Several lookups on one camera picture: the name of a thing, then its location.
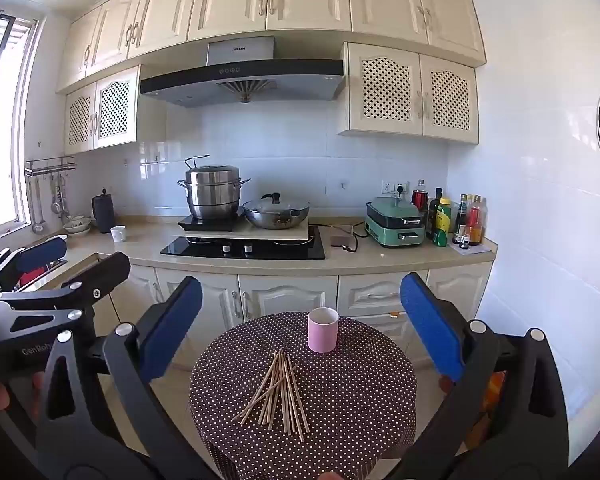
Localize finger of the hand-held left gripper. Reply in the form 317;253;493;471
0;251;132;346
0;234;68;293

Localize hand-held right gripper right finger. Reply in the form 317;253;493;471
400;272;571;480

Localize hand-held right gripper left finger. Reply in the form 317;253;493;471
35;276;216;480

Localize pink cup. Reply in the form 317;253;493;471
307;306;340;353

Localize pile of wooden chopsticks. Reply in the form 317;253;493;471
231;349;311;436

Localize stacked ceramic bowls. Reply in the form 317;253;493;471
62;215;92;235

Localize black pitcher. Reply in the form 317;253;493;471
91;189;117;234

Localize white paper sheet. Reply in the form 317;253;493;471
450;242;492;256

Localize black induction cooker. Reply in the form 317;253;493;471
178;212;246;233

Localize green electric grill pot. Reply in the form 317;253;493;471
365;196;427;248

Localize green yellow plastic bottle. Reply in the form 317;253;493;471
433;197;453;247

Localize brown polka dot tablecloth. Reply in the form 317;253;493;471
189;311;419;480

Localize dark olive oil bottle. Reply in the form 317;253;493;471
426;188;444;241

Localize cream lower cabinets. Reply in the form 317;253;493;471
92;259;496;378

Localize red label sauce bottle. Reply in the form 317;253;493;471
467;195;483;246

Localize dark soy sauce bottle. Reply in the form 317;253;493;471
454;194;469;241

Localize stainless steel steamer pot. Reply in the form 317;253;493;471
177;155;252;222

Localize beige stone slab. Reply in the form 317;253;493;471
174;220;311;245

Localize black glass gas hob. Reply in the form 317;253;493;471
160;225;327;261

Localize window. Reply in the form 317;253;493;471
0;9;41;233

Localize metal wok with lid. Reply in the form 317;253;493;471
242;192;311;231

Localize narrow cream lattice door cabinet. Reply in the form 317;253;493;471
62;64;141;156

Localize grey range hood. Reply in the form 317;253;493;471
139;36;345;109

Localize wide cream lattice door cabinet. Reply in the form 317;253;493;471
337;42;480;145

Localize metal wall utensil rack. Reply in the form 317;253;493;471
25;156;77;233

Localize black power cord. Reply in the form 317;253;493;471
342;220;368;253

